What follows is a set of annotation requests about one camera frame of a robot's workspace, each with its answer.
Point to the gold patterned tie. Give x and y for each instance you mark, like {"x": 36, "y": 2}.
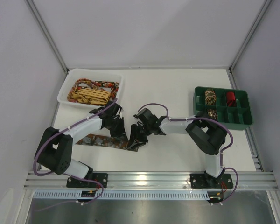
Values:
{"x": 89, "y": 96}

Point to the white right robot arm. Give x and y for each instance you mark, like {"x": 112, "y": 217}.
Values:
{"x": 207, "y": 134}

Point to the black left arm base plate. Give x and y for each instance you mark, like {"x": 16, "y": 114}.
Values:
{"x": 87, "y": 180}

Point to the rolled leopard pattern tie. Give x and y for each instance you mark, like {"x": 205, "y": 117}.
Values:
{"x": 210, "y": 97}

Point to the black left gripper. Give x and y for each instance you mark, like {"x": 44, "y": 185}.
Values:
{"x": 117, "y": 127}

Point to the green compartment organizer tray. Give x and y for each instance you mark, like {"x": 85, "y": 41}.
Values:
{"x": 234, "y": 118}

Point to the white perforated plastic basket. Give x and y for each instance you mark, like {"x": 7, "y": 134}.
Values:
{"x": 76, "y": 74}

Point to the white slotted cable duct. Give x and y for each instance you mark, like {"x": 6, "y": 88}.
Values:
{"x": 123, "y": 194}

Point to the rolled red tie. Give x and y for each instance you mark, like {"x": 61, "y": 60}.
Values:
{"x": 230, "y": 99}

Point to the orange grey floral tie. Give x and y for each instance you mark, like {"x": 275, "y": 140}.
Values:
{"x": 106, "y": 141}

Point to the rolled brown floral tie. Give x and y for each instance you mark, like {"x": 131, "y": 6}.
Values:
{"x": 213, "y": 114}

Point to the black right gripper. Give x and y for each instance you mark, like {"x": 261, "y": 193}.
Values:
{"x": 137, "y": 131}

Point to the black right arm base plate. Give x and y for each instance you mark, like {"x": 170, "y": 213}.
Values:
{"x": 206, "y": 181}

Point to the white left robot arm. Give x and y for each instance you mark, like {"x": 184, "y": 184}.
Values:
{"x": 55, "y": 148}

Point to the aluminium front rail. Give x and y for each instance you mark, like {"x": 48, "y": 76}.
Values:
{"x": 152, "y": 181}

